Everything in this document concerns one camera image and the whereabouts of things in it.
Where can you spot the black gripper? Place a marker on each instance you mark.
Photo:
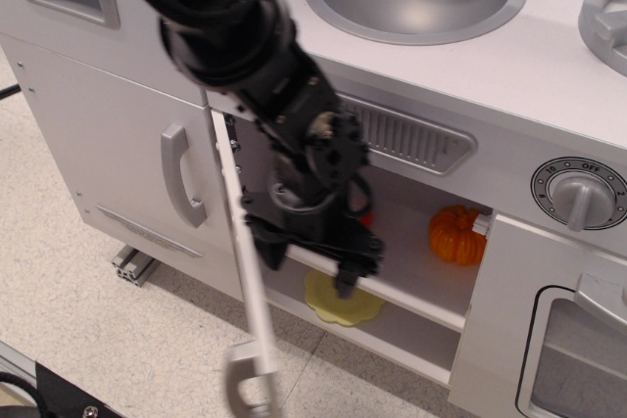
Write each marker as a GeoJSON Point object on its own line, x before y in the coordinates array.
{"type": "Point", "coordinates": [325, 229]}

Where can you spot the silver cabinet door handle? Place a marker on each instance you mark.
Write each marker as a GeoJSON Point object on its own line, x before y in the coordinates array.
{"type": "Point", "coordinates": [242, 362]}

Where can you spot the white cabinet door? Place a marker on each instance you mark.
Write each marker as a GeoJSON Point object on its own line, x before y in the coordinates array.
{"type": "Point", "coordinates": [249, 270]}

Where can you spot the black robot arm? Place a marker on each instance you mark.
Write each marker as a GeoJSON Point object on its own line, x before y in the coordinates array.
{"type": "Point", "coordinates": [248, 49]}

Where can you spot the yellow scalloped plate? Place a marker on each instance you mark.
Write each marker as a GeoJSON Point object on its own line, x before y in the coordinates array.
{"type": "Point", "coordinates": [322, 297]}

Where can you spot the orange toy pumpkin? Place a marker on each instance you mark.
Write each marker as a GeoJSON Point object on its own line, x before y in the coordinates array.
{"type": "Point", "coordinates": [452, 239]}

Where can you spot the silver fridge emblem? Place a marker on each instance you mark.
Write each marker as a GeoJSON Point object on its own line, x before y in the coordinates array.
{"type": "Point", "coordinates": [149, 234]}

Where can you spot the silver vent grille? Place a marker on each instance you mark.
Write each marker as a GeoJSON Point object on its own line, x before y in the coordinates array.
{"type": "Point", "coordinates": [422, 143]}

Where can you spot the aluminium extrusion bar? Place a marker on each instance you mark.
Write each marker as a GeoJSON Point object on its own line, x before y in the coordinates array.
{"type": "Point", "coordinates": [134, 266]}

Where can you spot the white fridge door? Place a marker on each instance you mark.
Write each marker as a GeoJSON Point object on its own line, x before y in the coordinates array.
{"type": "Point", "coordinates": [104, 134]}

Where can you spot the white toy kitchen unit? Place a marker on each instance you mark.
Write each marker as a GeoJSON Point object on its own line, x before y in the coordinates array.
{"type": "Point", "coordinates": [497, 339]}

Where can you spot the silver timer knob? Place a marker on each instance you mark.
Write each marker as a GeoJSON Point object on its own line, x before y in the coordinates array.
{"type": "Point", "coordinates": [579, 193]}

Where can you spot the silver stove burner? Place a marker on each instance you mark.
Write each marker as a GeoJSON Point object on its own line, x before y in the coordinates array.
{"type": "Point", "coordinates": [604, 32]}

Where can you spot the silver fridge door handle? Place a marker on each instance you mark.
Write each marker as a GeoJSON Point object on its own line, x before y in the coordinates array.
{"type": "Point", "coordinates": [174, 145]}

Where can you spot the black base with cable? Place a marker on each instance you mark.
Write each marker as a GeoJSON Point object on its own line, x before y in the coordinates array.
{"type": "Point", "coordinates": [50, 395]}

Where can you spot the silver oven door handle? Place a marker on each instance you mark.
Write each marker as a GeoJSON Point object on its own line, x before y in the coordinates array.
{"type": "Point", "coordinates": [604, 300]}

